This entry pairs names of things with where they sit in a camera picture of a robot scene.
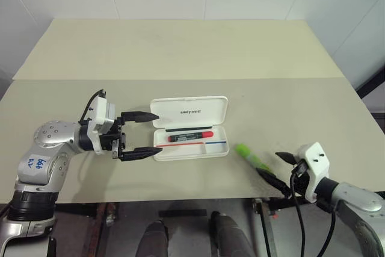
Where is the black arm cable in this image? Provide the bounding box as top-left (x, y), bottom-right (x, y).
top-left (78, 88), bottom-right (106, 126)
top-left (289, 162), bottom-right (337, 257)

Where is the white plastic pencil case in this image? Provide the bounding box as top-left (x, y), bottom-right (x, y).
top-left (149, 95), bottom-right (231, 163)

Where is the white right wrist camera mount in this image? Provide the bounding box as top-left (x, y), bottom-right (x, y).
top-left (295, 141), bottom-right (331, 204)

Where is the black diagonal metal beam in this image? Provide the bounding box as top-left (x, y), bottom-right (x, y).
top-left (356, 60), bottom-right (385, 99)

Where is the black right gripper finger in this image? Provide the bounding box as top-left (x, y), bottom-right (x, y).
top-left (256, 167), bottom-right (292, 198)
top-left (274, 151), bottom-right (298, 167)

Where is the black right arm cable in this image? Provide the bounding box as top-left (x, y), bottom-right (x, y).
top-left (289, 162), bottom-right (337, 257)

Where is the black flat bar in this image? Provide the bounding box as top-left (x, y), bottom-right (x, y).
top-left (158, 208), bottom-right (208, 218)

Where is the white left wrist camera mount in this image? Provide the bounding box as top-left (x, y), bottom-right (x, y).
top-left (87, 96), bottom-right (117, 156)

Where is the red metal table frame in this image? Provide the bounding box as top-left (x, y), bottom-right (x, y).
top-left (86, 202), bottom-right (119, 257)

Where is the grey metal table leg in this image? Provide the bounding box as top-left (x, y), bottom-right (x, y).
top-left (251, 197), bottom-right (278, 257)

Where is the thin black pen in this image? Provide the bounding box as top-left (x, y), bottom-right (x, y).
top-left (164, 124), bottom-right (212, 133)

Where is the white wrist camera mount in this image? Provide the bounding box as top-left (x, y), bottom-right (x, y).
top-left (295, 141), bottom-right (331, 204)
top-left (87, 96), bottom-right (117, 156)

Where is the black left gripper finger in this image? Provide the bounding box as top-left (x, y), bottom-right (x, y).
top-left (120, 111), bottom-right (161, 124)
top-left (120, 146), bottom-right (164, 162)

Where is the small black upright post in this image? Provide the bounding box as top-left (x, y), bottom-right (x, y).
top-left (48, 236), bottom-right (58, 257)

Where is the dark rounded shape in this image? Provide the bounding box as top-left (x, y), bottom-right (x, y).
top-left (140, 220), bottom-right (170, 257)
top-left (209, 211), bottom-right (257, 257)

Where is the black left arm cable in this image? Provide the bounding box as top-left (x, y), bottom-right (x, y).
top-left (78, 88), bottom-right (106, 126)

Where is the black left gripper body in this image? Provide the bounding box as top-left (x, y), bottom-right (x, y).
top-left (100, 116), bottom-right (128, 160)

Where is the green marker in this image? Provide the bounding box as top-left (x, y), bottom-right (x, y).
top-left (234, 143), bottom-right (270, 172)

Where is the red marker with black label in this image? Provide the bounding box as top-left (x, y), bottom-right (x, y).
top-left (167, 131), bottom-right (215, 143)

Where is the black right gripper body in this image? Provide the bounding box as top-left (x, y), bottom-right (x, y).
top-left (288, 160), bottom-right (311, 200)

